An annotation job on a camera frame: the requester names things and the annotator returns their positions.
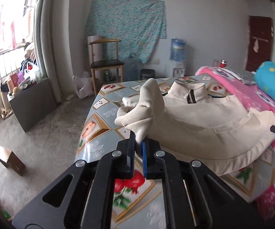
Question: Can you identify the clear plastic bag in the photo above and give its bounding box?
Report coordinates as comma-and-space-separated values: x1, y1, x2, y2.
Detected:
73, 71, 95, 99

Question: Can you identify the grey lace-trimmed cloth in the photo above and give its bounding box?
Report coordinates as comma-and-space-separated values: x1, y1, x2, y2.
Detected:
223, 67, 257, 85

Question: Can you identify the wooden chair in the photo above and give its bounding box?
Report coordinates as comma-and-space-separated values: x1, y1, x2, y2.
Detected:
87, 38, 125, 96

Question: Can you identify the blue pink cartoon pillow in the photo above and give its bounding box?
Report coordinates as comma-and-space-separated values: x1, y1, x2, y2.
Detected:
254, 61, 275, 105

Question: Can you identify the cream zip jacket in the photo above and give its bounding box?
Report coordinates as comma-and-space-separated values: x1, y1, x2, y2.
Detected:
115, 78, 275, 176

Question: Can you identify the teal floral wall cloth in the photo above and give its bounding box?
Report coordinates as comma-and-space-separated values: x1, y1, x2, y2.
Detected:
85, 0, 166, 64

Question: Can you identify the white water dispenser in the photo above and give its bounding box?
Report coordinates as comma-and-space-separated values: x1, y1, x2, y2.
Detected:
168, 62, 187, 78

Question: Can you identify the beige wooden stand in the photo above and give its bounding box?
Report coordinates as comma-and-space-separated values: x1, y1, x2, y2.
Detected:
0, 81, 14, 118

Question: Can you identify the patterned plastic tablecloth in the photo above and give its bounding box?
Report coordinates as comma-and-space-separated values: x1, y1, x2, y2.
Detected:
74, 75, 275, 229

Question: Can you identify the window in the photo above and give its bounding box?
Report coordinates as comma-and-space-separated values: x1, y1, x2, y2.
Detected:
0, 0, 35, 60

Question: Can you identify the brown cardboard box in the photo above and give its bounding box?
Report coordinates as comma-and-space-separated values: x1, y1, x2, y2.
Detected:
0, 145, 26, 176

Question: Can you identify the grey curtain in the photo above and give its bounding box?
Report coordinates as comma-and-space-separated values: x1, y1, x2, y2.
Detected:
33, 0, 64, 103

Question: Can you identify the pale cylinder box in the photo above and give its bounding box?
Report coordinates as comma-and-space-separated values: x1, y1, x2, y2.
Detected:
88, 35, 103, 62

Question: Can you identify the blue water bottle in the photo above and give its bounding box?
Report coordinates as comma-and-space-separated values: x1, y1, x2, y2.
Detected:
170, 38, 186, 62

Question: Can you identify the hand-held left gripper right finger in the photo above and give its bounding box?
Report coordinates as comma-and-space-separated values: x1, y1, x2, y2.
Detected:
141, 139, 264, 229

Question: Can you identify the black trash bin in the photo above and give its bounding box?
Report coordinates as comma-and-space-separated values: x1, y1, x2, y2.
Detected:
140, 69, 155, 80

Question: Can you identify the dark red door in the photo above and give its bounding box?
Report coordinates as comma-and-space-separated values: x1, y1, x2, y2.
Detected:
245, 15, 273, 72

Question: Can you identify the clear empty water jug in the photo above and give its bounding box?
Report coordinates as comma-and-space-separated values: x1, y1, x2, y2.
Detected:
123, 56, 141, 81

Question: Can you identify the pink floral blanket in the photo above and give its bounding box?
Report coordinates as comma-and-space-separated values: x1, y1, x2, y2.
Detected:
195, 65, 275, 220

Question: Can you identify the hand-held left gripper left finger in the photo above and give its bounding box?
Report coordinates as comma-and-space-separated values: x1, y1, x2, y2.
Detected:
12, 131, 138, 229

